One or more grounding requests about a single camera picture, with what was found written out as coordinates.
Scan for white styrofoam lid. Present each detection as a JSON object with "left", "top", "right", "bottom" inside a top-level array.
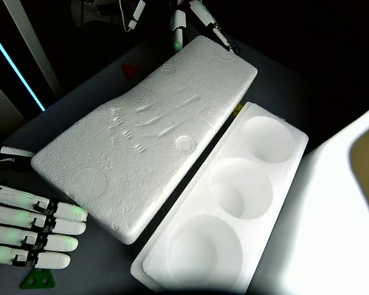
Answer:
[{"left": 30, "top": 35, "right": 258, "bottom": 246}]

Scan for white styrofoam tray with wells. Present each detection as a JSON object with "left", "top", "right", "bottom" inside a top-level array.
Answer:
[{"left": 130, "top": 101, "right": 309, "bottom": 294}]

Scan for red triangle block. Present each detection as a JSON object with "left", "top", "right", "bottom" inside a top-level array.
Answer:
[{"left": 121, "top": 63, "right": 141, "bottom": 79}]

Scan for cyan light strip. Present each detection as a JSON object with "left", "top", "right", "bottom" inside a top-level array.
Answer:
[{"left": 0, "top": 24, "right": 46, "bottom": 112}]

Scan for pale grey panel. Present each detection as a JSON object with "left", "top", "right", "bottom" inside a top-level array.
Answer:
[{"left": 0, "top": 73, "right": 26, "bottom": 132}]

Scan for grey table cloth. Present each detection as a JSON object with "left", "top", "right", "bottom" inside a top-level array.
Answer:
[{"left": 0, "top": 38, "right": 308, "bottom": 295}]

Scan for green triangle block three holes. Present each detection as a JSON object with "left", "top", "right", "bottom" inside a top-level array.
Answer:
[{"left": 20, "top": 267, "right": 56, "bottom": 289}]

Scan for white adapter with cable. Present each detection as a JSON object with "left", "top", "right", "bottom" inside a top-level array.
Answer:
[{"left": 119, "top": 0, "right": 146, "bottom": 33}]

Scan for white upright post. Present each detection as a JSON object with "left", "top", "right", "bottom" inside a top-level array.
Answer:
[{"left": 2, "top": 0, "right": 62, "bottom": 96}]

